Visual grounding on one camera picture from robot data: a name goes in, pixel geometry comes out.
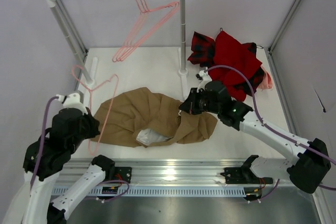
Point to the black mounting plate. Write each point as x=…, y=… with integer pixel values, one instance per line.
x=119, y=173
x=238, y=175

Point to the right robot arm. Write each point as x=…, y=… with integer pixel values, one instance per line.
x=305, y=163

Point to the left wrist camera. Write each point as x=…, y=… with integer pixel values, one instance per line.
x=73, y=100

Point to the white slotted cable duct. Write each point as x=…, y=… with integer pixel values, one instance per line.
x=167, y=191

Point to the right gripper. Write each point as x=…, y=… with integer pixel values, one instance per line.
x=191, y=102

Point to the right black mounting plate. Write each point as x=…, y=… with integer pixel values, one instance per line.
x=238, y=175

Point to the red black plaid garment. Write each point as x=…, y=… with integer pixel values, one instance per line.
x=203, y=50

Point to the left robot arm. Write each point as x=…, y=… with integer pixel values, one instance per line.
x=45, y=159

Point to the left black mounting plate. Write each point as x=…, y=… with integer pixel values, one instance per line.
x=119, y=173

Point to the pink garment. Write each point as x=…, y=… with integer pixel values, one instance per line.
x=267, y=82

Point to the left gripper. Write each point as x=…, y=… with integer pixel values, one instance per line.
x=89, y=126

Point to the tan pleated skirt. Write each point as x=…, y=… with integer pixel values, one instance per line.
x=125, y=116

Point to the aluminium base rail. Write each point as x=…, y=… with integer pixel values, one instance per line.
x=177, y=172

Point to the silver clothes rack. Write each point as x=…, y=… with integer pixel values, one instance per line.
x=79, y=50

